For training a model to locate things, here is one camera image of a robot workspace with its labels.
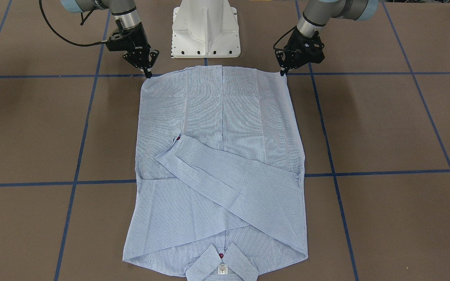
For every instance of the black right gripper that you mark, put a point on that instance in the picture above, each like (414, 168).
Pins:
(136, 40)

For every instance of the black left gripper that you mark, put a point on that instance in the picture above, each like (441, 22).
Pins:
(292, 41)

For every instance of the blue striped button shirt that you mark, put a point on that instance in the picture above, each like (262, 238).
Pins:
(220, 171)

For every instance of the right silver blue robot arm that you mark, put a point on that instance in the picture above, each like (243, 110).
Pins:
(124, 12)

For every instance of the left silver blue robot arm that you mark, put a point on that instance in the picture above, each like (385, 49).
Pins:
(317, 14)

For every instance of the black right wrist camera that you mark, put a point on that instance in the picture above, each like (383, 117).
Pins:
(119, 42)

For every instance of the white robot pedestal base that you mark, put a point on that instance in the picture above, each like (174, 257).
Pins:
(205, 29)

